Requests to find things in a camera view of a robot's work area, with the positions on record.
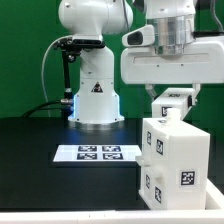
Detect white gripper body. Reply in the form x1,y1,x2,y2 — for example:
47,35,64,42
121,36,224,84

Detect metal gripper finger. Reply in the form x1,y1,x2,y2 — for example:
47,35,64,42
188,84,201,106
145,84,157,100

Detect white cabinet top block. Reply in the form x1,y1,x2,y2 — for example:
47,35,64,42
151,88,195,119

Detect white door panel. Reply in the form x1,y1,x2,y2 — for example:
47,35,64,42
152,130,167,209
136,119,153,201

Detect white door panel front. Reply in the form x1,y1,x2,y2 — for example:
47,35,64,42
136,119,153,201

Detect white cabinet body box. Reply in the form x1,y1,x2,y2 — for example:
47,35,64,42
143,108,210,210

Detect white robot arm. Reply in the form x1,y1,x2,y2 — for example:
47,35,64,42
58,0,224,126

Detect white marker sheet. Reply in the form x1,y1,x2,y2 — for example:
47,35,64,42
53,145,141,162

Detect white L-shaped fence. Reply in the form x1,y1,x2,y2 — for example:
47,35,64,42
0,180,224,224

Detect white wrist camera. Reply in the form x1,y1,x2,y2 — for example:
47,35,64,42
122,25,155,47

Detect black base cables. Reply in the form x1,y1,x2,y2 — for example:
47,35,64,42
21,98,75,119

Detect black camera on stand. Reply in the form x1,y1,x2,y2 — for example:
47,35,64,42
53,36,105,118

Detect grey camera cable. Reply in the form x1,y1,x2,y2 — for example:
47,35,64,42
40,35,73,118

